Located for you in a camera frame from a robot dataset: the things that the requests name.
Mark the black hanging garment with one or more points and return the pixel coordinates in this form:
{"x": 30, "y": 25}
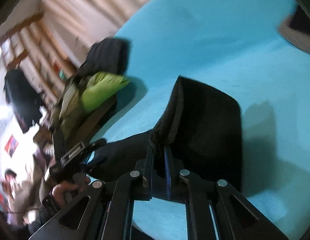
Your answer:
{"x": 23, "y": 98}

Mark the turquoise fleece bed blanket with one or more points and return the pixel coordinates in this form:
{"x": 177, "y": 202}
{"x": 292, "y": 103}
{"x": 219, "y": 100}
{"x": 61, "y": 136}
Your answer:
{"x": 234, "y": 46}

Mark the lime green puffer jacket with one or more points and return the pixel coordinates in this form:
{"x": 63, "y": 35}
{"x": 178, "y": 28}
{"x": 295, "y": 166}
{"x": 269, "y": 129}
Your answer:
{"x": 82, "y": 95}

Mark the wooden shelf rack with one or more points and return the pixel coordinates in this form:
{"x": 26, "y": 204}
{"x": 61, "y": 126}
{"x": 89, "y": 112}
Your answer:
{"x": 31, "y": 47}

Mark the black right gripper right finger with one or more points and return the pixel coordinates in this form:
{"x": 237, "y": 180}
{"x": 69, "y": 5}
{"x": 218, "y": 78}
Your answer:
{"x": 215, "y": 210}

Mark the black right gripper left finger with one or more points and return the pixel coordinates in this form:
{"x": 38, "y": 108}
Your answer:
{"x": 104, "y": 210}

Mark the black pants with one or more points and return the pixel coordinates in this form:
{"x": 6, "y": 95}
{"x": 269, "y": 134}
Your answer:
{"x": 201, "y": 125}

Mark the black puffer jacket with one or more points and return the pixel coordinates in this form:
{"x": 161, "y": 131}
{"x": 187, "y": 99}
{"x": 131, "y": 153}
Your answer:
{"x": 110, "y": 55}

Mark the beige striped curtain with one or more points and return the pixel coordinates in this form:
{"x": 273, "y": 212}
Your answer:
{"x": 78, "y": 24}

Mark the dark purple pillow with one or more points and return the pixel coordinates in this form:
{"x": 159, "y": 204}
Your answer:
{"x": 300, "y": 21}

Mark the person's left hand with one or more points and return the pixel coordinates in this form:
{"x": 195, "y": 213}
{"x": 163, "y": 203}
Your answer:
{"x": 59, "y": 191}

